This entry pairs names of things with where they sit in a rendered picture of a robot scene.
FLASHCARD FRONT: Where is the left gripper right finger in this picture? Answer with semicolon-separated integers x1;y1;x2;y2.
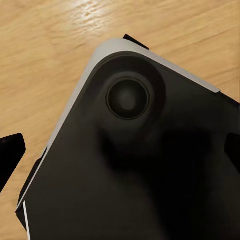
224;133;240;173

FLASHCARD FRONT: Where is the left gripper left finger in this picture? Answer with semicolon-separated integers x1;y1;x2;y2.
0;133;26;193

